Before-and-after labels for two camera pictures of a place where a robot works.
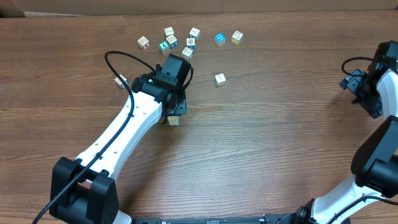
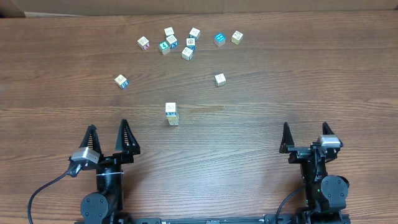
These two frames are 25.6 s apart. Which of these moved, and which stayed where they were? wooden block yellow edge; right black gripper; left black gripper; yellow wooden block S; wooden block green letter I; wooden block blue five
Moved: left black gripper; right black gripper
Stayed: wooden block blue five; yellow wooden block S; wooden block green letter I; wooden block yellow edge
